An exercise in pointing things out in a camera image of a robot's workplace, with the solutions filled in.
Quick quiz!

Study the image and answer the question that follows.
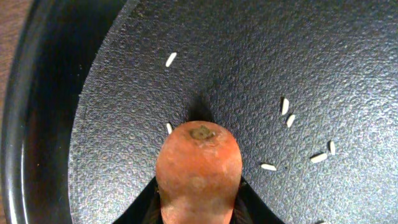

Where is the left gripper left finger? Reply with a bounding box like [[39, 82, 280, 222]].
[[113, 177, 162, 224]]

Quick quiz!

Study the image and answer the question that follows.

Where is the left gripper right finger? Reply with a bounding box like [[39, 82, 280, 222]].
[[231, 177, 284, 224]]

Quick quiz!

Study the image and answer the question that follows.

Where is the orange carrot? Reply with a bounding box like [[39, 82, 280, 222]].
[[155, 121, 243, 223]]

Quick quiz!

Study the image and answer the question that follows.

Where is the round black tray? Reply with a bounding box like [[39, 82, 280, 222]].
[[1, 1, 397, 223]]

